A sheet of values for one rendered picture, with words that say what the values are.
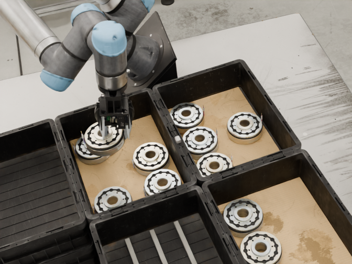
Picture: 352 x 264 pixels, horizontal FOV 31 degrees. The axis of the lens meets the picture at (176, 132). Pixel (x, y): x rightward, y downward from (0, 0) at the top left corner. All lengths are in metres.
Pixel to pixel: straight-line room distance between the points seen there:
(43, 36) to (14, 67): 1.99
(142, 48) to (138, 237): 0.65
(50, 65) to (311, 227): 0.77
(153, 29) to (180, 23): 1.50
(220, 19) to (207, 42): 1.26
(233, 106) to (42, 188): 0.62
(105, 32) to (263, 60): 0.99
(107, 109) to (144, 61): 0.54
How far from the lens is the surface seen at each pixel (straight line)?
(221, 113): 1.93
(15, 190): 1.86
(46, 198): 1.81
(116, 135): 1.66
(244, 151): 1.83
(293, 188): 1.75
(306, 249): 1.64
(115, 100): 1.50
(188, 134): 1.84
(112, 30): 1.43
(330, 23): 3.62
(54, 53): 1.56
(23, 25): 1.64
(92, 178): 1.82
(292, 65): 2.29
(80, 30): 1.51
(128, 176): 1.80
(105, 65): 1.45
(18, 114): 2.26
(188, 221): 1.69
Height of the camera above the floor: 2.21
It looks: 47 degrees down
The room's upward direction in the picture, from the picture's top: 7 degrees counter-clockwise
